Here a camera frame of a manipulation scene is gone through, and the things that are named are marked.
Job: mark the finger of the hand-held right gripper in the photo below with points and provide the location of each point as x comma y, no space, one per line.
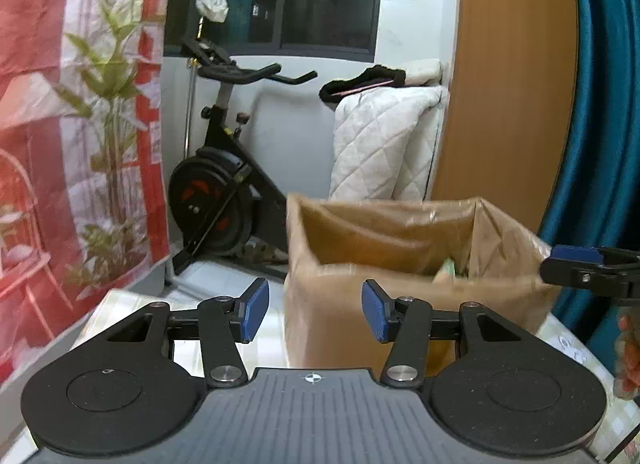
577,253
575,274

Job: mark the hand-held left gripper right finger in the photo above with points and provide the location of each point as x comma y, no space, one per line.
376,311

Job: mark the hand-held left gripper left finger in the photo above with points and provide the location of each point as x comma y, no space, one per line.
256,308

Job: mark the plastic-lined cardboard box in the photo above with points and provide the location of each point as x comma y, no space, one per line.
350,324

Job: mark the green snack packet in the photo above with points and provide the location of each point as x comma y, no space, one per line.
451,269

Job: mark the black exercise bike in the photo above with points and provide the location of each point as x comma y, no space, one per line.
220,194

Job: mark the teal curtain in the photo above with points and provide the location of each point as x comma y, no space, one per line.
605,119

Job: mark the white quilted blanket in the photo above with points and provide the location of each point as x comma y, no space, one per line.
385,144

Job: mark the wooden door panel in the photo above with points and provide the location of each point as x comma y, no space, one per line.
505,94

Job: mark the black garment with pink trim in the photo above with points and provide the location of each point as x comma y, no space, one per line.
367,81

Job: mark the cream folded cloth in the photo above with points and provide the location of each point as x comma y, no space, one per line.
425,71

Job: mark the red floral printed curtain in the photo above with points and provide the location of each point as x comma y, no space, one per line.
75,144

